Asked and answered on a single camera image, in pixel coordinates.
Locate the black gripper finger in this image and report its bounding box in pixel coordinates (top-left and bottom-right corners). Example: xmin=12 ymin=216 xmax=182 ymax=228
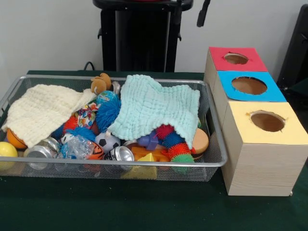
xmin=196 ymin=0 xmax=211 ymax=27
xmin=173 ymin=0 xmax=181 ymax=26

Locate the blue spiky rubber ball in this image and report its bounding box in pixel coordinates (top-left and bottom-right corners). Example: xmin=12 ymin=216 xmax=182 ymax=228
xmin=95 ymin=97 xmax=122 ymax=127

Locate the colourful patterned cloth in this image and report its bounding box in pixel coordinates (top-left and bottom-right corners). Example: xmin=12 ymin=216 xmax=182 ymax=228
xmin=74 ymin=102 xmax=101 ymax=129

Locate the cream knitted cloth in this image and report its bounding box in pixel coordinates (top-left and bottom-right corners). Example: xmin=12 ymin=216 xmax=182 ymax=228
xmin=1 ymin=84 xmax=97 ymax=148

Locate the wooden three-hole sorting box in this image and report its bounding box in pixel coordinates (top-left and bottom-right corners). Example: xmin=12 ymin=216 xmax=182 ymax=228
xmin=203 ymin=46 xmax=308 ymax=197

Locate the mint knitted cloth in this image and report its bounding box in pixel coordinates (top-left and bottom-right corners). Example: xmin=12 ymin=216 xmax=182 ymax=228
xmin=108 ymin=74 xmax=201 ymax=150

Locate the brown plush animal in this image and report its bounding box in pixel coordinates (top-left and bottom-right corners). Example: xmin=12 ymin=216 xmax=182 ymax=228
xmin=90 ymin=73 xmax=113 ymax=94

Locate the globe print ball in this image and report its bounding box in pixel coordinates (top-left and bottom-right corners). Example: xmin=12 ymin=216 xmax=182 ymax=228
xmin=96 ymin=90 xmax=120 ymax=105

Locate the small soccer ball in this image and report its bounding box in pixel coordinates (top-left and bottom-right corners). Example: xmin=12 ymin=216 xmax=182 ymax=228
xmin=95 ymin=132 xmax=121 ymax=154

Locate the crushed silver can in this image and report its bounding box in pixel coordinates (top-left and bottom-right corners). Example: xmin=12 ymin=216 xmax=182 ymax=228
xmin=103 ymin=146 xmax=135 ymax=162

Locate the dark green tablecloth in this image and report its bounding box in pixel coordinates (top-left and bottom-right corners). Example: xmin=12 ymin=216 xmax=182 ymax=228
xmin=0 ymin=69 xmax=308 ymax=231

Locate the orange basketball toy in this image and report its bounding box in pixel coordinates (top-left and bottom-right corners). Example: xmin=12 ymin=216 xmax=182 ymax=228
xmin=6 ymin=128 xmax=28 ymax=149

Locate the yellow plastic ball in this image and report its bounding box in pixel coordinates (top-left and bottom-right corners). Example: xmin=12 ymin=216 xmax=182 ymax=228
xmin=0 ymin=141 xmax=19 ymax=159

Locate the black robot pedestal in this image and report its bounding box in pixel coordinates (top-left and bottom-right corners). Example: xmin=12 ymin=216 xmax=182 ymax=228
xmin=92 ymin=0 xmax=194 ymax=73

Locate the wire mesh bin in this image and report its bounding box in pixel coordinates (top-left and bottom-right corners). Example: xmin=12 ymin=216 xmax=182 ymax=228
xmin=0 ymin=74 xmax=228 ymax=183

